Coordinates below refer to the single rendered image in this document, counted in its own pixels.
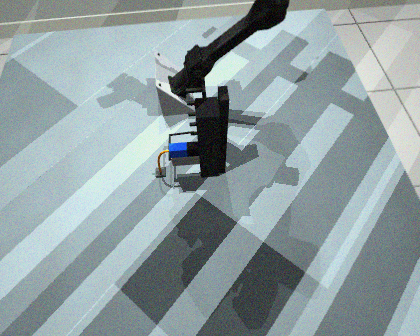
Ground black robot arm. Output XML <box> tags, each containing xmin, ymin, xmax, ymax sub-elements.
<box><xmin>168</xmin><ymin>0</ymin><xmax>290</xmax><ymax>98</ymax></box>

